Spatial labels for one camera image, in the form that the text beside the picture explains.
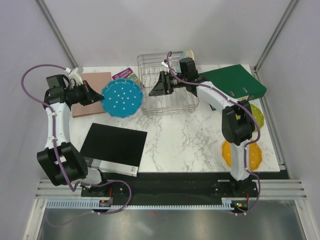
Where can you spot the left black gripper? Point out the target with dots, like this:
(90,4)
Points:
(90,96)

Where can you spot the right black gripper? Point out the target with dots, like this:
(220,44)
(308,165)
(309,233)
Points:
(163,87)

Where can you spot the wire dish rack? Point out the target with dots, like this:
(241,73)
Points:
(149,68)

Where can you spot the blue polka dot plate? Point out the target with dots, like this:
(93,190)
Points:
(122,98)

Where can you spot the cream and blue plate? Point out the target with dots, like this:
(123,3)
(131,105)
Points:
(188,53)

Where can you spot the green polka dot plate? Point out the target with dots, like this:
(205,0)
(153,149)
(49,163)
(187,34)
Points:
(258,115)

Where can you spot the orange polka dot plate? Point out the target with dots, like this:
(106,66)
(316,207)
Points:
(254,154)

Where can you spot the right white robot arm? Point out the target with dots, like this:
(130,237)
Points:
(237,121)

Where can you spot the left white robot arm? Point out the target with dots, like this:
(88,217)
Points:
(61,161)

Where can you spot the pink folder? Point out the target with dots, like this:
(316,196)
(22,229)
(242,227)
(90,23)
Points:
(79,110)

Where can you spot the purple paperback book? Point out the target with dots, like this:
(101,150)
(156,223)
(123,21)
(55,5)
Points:
(128,73)

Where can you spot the black binder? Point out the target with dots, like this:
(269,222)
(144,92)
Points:
(114,149)

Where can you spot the green lever arch binder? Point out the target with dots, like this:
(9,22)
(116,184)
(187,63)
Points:
(236,82)

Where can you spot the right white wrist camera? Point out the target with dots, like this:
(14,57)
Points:
(165,63)

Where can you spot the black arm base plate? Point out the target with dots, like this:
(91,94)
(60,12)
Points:
(193,183)

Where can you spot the blue slotted cable duct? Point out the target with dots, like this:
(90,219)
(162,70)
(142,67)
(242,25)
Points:
(108,204)

